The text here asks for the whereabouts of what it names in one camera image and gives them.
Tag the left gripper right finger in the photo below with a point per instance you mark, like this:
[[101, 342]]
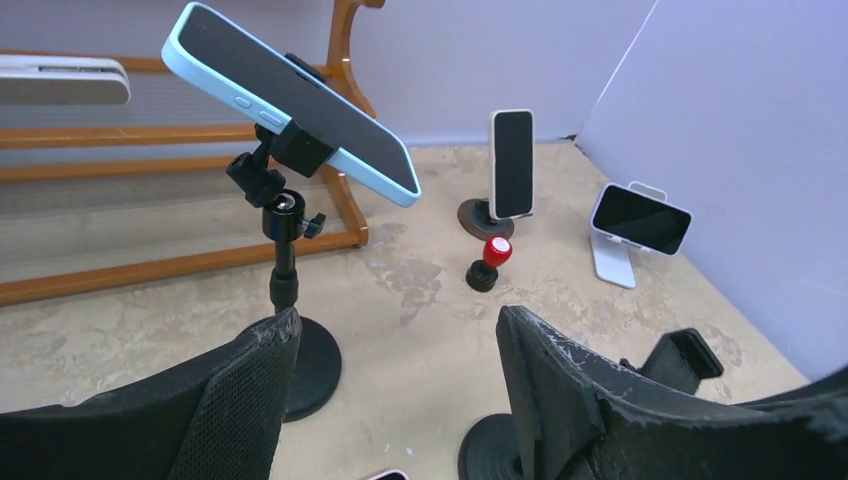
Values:
[[656, 432]]

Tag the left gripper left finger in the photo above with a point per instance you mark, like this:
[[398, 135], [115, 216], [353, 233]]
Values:
[[216, 416]]

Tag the black tall phone stand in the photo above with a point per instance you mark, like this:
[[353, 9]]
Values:
[[318, 366]]

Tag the white case phone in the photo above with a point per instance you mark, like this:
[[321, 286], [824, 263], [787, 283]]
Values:
[[512, 143]]

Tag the blue case phone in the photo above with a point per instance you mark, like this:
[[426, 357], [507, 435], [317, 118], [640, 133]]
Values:
[[215, 55]]

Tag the black round-base phone stand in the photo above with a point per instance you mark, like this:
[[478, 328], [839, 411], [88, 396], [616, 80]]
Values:
[[553, 417]]

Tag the pink case phone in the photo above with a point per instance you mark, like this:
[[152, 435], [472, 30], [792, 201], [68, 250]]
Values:
[[393, 474]]

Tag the white folding phone stand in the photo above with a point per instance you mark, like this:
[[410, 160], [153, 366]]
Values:
[[611, 254]]

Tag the black phone on white stand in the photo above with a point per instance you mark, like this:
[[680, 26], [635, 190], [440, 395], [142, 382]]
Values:
[[640, 220]]

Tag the dark round phone stand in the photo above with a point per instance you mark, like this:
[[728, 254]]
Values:
[[474, 216]]

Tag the red capped small bottle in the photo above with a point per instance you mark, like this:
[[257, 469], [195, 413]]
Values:
[[482, 274]]

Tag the wooden shelf rack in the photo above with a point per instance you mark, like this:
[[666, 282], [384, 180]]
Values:
[[147, 196]]

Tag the white clip object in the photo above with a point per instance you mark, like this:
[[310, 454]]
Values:
[[42, 80]]

